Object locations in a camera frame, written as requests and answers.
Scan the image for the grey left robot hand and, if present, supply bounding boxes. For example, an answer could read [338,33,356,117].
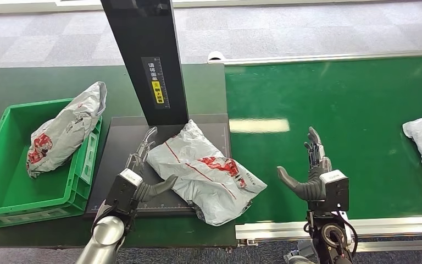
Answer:
[125,126,179,204]

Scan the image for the green plastic crate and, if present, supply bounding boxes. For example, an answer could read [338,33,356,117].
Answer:
[0,97,103,229]

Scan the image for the black scanner column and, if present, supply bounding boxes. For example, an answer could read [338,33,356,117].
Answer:
[99,0,190,127]

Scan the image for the aluminium conveyor side rail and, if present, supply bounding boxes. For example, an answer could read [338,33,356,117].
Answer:
[235,216,422,252]
[207,49,422,67]

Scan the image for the green conveyor belt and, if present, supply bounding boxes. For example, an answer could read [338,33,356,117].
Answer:
[225,55,422,225]

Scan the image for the grey package thin red lines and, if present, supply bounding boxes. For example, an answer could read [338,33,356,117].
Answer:
[146,119,268,227]

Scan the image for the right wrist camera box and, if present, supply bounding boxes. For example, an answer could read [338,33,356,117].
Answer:
[319,169,350,213]

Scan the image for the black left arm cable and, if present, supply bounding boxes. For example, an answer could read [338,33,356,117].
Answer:
[91,203,119,236]

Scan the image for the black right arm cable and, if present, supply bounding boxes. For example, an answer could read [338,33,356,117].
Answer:
[336,209,359,256]

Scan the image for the black scanner base plate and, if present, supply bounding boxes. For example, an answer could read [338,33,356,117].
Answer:
[85,114,238,219]

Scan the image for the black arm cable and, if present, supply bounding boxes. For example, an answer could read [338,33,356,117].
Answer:
[91,203,119,236]
[336,209,359,256]

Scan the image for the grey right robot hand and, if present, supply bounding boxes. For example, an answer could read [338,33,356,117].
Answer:
[276,126,333,202]

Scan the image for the yellow sticker on column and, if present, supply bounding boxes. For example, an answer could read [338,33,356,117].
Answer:
[151,80,165,105]

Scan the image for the grey package large red print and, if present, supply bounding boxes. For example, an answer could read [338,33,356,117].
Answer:
[26,81,108,179]

